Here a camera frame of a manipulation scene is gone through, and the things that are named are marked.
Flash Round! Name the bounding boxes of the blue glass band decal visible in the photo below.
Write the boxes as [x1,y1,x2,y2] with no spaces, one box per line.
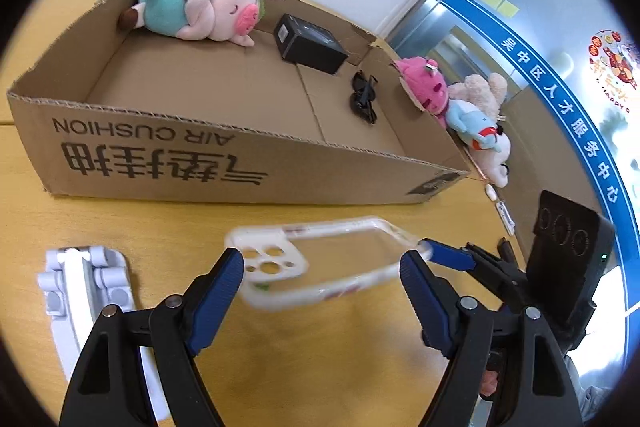
[442,0,640,228]

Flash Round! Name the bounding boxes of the red food window sticker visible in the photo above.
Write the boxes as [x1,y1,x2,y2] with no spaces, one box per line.
[590,29,640,112]

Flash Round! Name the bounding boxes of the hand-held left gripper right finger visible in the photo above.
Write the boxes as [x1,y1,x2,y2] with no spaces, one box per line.
[399,251,586,427]

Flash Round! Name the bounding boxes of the yellow wooden desktop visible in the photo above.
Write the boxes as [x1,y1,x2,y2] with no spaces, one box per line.
[0,0,531,427]

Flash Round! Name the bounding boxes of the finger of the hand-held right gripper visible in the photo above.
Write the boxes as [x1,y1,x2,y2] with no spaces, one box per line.
[496,237,519,266]
[422,239,527,309]

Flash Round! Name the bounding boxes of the white phone stand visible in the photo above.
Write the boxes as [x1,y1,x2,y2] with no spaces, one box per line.
[36,246,171,423]

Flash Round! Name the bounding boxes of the beige bunny plush toy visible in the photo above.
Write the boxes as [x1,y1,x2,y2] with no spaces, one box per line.
[447,73,509,120]

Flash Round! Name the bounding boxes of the person's right hand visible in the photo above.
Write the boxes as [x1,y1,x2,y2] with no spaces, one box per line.
[480,369,501,403]

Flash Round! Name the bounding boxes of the cardboard box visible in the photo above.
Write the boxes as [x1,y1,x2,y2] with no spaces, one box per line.
[6,0,471,206]

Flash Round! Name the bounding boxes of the clear phone case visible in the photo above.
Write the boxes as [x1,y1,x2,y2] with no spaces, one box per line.
[225,216,433,311]

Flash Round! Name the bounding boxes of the white plush toy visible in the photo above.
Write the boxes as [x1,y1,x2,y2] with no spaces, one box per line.
[470,132,512,188]

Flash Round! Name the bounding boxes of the person's right forearm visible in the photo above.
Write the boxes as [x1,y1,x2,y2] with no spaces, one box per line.
[565,352,613,427]

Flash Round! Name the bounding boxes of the blue plush toy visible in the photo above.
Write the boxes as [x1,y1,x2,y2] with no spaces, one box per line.
[445,99,501,150]

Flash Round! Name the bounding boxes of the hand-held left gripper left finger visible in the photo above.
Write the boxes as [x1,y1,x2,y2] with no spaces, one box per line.
[59,247,246,427]

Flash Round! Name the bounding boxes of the black sunglasses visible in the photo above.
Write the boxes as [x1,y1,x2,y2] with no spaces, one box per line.
[348,70,380,126]

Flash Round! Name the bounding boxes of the black rectangular box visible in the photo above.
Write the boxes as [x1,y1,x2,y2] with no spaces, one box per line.
[273,13,349,76]

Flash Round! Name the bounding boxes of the pink pig plush toy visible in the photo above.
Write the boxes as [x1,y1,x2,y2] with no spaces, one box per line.
[117,0,287,48]

